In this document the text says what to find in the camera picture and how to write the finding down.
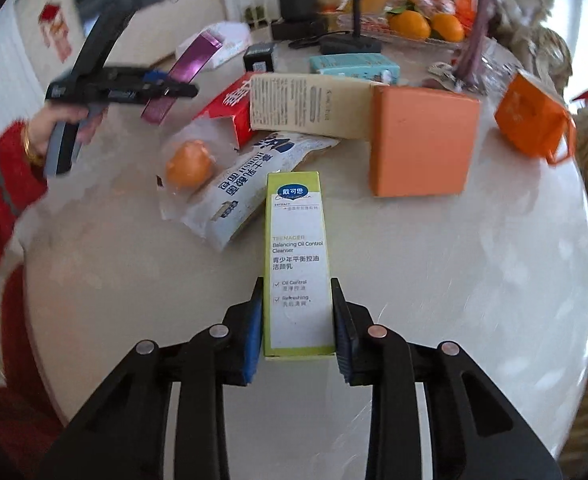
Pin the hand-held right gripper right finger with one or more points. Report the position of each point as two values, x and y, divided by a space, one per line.
343 345

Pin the small black box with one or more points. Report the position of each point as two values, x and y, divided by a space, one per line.
260 57

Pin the magenta long box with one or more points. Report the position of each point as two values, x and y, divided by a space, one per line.
196 57

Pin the black flat box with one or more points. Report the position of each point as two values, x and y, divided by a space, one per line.
299 29

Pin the teal cardboard box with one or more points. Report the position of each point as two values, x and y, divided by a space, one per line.
354 66

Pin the green white cleanser box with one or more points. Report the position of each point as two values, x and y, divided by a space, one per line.
299 260

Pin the white plant stand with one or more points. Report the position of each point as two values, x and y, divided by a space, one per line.
255 15

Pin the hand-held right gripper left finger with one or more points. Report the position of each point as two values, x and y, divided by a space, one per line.
254 340

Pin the black tripod stand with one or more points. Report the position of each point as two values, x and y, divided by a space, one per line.
351 42

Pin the orange flat box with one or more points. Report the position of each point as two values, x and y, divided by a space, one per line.
424 140

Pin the purple vase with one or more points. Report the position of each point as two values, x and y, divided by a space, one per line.
479 35

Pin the white parcel bag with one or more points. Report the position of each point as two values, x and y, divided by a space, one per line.
223 42

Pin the red white cardboard box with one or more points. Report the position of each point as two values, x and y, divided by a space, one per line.
223 105

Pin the orange paper bag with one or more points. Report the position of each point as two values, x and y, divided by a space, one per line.
529 115

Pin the white blue bread packet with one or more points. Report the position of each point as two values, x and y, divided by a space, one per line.
254 185

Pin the glass fruit tray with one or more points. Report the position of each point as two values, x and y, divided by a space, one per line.
369 27

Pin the clear crumpled wrapper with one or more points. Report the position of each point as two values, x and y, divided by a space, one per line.
504 67

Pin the red wall decoration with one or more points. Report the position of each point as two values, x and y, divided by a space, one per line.
55 32

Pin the black cylinder speaker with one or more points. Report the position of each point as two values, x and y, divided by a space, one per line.
295 5

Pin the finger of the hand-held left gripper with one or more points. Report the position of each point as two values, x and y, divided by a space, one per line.
178 91
154 76

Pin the ornate white coffee table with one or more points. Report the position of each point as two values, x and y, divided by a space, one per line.
449 285

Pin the beige long box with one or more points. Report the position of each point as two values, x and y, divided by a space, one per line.
309 105

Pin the person's left leg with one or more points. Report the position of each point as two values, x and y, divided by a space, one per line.
28 350

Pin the person's left hand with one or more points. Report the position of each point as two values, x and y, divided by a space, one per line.
68 115

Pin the red orange packet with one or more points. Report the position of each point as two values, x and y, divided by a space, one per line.
464 2

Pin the orange fruit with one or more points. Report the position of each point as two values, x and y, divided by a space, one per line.
447 28
410 25

